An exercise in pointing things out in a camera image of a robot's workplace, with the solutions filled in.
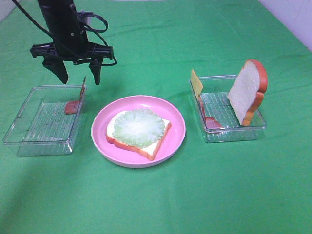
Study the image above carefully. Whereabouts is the clear plastic tray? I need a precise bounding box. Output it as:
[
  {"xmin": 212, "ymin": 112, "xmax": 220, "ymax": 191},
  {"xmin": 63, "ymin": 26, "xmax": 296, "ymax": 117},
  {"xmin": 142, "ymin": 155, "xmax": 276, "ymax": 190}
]
[
  {"xmin": 190, "ymin": 75, "xmax": 266, "ymax": 143},
  {"xmin": 3, "ymin": 85, "xmax": 86, "ymax": 156}
]

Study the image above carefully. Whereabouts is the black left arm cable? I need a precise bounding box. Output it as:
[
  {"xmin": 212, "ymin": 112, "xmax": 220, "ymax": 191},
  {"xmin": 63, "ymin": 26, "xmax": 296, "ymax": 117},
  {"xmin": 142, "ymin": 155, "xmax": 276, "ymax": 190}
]
[{"xmin": 11, "ymin": 0, "xmax": 117, "ymax": 67}]

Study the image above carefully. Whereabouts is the white bread slice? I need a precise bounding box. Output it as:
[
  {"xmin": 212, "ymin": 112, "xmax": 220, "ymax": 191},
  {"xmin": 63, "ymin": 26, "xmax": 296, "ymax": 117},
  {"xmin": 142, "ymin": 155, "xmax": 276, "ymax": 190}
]
[{"xmin": 106, "ymin": 111, "xmax": 171, "ymax": 160}]

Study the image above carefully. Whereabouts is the green tablecloth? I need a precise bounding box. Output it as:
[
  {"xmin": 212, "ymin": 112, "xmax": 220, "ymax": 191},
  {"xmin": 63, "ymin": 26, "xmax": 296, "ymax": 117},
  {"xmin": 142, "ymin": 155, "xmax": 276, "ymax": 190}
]
[{"xmin": 0, "ymin": 0, "xmax": 312, "ymax": 234}]

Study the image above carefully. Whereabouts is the clear left plastic tray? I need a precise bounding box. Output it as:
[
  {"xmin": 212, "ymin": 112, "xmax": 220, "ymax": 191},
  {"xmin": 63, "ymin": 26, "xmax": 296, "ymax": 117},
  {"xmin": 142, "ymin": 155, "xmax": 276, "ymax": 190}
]
[{"xmin": 3, "ymin": 85, "xmax": 86, "ymax": 156}]

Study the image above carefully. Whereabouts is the green lettuce leaf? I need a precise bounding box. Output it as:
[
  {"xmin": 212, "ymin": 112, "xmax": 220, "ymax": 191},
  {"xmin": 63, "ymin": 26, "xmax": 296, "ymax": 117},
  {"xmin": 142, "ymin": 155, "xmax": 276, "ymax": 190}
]
[{"xmin": 112, "ymin": 109, "xmax": 165, "ymax": 148}]

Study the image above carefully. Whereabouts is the pink round plate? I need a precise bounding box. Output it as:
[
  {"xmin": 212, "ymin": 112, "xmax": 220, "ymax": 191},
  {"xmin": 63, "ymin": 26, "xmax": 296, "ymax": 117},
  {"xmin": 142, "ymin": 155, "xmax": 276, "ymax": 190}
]
[{"xmin": 91, "ymin": 95, "xmax": 186, "ymax": 168}]

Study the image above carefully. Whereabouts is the bacon strip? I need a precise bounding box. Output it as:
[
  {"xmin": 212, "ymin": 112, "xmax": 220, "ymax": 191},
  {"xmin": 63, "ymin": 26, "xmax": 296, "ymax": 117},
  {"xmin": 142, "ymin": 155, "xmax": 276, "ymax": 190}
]
[
  {"xmin": 65, "ymin": 77, "xmax": 86, "ymax": 115},
  {"xmin": 197, "ymin": 94, "xmax": 223, "ymax": 129}
]

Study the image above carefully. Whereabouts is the clear right plastic tray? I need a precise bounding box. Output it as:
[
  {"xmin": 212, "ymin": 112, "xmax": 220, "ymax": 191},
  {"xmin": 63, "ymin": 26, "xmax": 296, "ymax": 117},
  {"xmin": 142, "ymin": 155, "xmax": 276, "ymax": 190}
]
[{"xmin": 190, "ymin": 75, "xmax": 266, "ymax": 143}]

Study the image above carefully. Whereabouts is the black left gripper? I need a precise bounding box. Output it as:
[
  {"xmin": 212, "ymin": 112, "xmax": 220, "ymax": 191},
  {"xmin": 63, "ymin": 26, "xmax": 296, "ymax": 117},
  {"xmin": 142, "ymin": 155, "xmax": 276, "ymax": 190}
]
[{"xmin": 30, "ymin": 11, "xmax": 114, "ymax": 85}]

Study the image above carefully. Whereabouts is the yellow cheese slice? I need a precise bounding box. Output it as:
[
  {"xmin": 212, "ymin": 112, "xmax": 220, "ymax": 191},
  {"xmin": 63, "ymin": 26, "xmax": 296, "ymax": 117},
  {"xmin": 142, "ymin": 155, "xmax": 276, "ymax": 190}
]
[{"xmin": 191, "ymin": 69, "xmax": 203, "ymax": 96}]

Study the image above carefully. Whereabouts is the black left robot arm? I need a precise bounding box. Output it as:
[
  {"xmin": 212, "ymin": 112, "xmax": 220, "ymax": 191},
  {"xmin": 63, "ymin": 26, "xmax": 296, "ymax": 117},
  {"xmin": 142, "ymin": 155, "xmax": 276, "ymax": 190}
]
[{"xmin": 30, "ymin": 0, "xmax": 115, "ymax": 84}]

